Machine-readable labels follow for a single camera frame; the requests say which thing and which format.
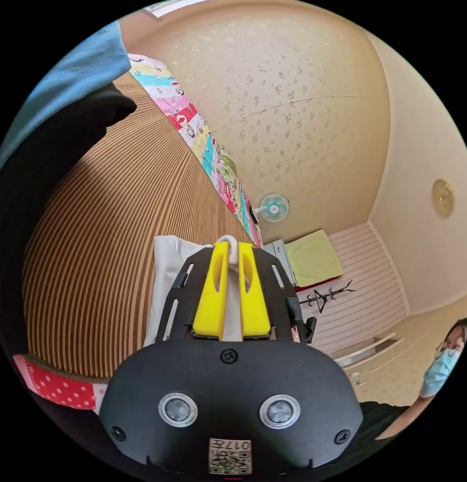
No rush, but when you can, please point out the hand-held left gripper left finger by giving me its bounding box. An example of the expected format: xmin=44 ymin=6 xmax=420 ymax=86
xmin=192 ymin=242 xmax=231 ymax=340

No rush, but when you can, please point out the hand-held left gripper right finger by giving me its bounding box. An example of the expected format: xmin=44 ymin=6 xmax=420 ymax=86
xmin=238 ymin=242 xmax=272 ymax=342

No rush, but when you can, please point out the white long sleeve shirt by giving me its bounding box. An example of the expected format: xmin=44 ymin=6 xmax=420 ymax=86
xmin=144 ymin=234 xmax=258 ymax=347

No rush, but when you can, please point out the black coat stand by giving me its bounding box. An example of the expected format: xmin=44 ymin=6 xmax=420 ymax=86
xmin=297 ymin=278 xmax=358 ymax=314

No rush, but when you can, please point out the cupboard with yellow-green cover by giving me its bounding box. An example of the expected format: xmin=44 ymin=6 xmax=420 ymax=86
xmin=263 ymin=228 xmax=345 ymax=293

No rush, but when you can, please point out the person's body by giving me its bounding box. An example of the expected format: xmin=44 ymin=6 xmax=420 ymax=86
xmin=359 ymin=316 xmax=467 ymax=452

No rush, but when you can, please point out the small white wall fan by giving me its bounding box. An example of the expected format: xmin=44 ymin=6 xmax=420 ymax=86
xmin=251 ymin=192 xmax=291 ymax=223

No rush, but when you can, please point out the round golden wall clock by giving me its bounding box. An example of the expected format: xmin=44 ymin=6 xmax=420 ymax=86
xmin=431 ymin=178 xmax=456 ymax=217

